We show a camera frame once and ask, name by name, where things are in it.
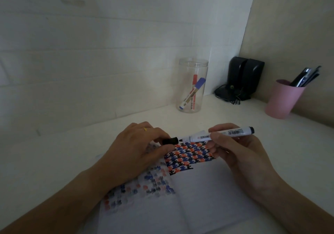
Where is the person's left hand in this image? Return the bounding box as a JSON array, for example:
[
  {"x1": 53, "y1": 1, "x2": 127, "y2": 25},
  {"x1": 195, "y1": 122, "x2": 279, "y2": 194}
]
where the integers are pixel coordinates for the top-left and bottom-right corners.
[{"x1": 100, "y1": 121, "x2": 176, "y2": 190}]

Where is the person's right hand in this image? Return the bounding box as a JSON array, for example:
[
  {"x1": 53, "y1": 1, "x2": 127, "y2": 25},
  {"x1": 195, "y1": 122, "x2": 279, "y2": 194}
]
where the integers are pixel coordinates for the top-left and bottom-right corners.
[{"x1": 206, "y1": 123, "x2": 277, "y2": 198}]

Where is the white marker pen black end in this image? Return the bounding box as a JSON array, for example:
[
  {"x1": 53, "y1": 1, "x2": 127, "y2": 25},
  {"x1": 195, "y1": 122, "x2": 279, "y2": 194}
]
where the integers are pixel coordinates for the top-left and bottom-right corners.
[{"x1": 178, "y1": 126, "x2": 255, "y2": 144}]

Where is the person's left forearm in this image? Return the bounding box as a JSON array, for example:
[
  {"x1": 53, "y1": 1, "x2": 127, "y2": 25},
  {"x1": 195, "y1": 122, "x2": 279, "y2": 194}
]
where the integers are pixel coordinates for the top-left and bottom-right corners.
[{"x1": 0, "y1": 167, "x2": 116, "y2": 234}]

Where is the person's right forearm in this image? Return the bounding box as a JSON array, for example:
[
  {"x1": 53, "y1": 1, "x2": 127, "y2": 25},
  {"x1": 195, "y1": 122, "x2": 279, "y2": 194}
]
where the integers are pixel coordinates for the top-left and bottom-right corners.
[{"x1": 250, "y1": 173, "x2": 334, "y2": 234}]

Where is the open notebook with coloured pattern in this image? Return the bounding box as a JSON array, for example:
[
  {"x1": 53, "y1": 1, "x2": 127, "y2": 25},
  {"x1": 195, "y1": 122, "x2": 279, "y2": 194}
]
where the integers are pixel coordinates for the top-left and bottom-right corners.
[{"x1": 97, "y1": 141, "x2": 262, "y2": 234}]

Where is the blue marker pen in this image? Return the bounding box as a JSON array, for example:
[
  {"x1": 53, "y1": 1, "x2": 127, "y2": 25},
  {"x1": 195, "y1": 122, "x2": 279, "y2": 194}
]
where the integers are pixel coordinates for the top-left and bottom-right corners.
[{"x1": 179, "y1": 78, "x2": 206, "y2": 110}]

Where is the red marker pen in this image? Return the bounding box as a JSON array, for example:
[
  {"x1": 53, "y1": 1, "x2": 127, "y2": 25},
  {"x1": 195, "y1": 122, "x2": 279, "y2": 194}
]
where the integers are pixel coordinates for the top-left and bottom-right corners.
[{"x1": 191, "y1": 74, "x2": 198, "y2": 111}]

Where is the black speaker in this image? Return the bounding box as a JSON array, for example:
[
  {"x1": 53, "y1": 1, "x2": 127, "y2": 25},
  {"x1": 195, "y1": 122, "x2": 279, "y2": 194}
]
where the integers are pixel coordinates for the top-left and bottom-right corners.
[
  {"x1": 226, "y1": 57, "x2": 248, "y2": 97},
  {"x1": 240, "y1": 59, "x2": 265, "y2": 101}
]

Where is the pink cup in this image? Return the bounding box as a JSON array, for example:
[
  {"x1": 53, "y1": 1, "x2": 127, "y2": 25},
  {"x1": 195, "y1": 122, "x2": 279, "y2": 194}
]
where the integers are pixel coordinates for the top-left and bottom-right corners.
[{"x1": 265, "y1": 79, "x2": 306, "y2": 120}]

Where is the clear plastic jar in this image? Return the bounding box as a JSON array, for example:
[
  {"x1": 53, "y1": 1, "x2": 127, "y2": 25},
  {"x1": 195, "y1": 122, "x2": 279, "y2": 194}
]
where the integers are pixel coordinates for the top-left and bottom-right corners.
[{"x1": 176, "y1": 57, "x2": 209, "y2": 114}]

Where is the silver pen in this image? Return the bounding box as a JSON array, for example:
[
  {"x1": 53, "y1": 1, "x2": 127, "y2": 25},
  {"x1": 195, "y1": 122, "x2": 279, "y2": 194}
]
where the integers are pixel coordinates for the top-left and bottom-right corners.
[{"x1": 300, "y1": 68, "x2": 314, "y2": 87}]

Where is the black speaker cable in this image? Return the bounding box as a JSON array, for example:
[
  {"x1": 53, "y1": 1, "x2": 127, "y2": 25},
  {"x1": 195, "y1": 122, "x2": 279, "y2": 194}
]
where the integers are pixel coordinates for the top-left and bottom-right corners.
[{"x1": 214, "y1": 84, "x2": 242, "y2": 105}]

